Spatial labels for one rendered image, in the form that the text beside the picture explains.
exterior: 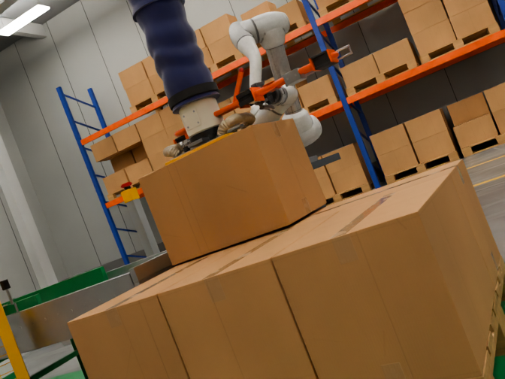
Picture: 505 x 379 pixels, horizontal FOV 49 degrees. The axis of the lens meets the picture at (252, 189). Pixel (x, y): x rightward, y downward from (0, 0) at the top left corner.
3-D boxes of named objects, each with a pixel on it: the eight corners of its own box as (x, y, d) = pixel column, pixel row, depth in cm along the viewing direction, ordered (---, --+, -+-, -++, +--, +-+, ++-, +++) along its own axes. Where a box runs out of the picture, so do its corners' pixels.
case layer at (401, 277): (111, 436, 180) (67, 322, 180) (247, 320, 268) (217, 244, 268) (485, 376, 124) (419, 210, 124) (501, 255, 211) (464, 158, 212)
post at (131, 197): (182, 350, 323) (120, 192, 324) (188, 346, 329) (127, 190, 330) (191, 348, 320) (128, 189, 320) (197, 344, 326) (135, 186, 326)
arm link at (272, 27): (284, 150, 322) (318, 136, 326) (293, 156, 307) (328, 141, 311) (243, 19, 296) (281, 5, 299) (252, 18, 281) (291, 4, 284)
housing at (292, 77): (285, 86, 214) (281, 75, 214) (292, 86, 220) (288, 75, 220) (300, 78, 210) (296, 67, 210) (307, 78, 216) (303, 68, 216)
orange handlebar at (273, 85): (155, 148, 248) (153, 140, 248) (193, 140, 275) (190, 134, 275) (337, 57, 203) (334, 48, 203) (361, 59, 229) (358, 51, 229)
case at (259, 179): (172, 265, 235) (137, 179, 235) (220, 241, 269) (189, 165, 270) (290, 224, 205) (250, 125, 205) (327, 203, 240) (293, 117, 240)
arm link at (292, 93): (294, 93, 245) (276, 116, 250) (306, 92, 259) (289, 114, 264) (276, 77, 247) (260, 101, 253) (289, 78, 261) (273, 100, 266)
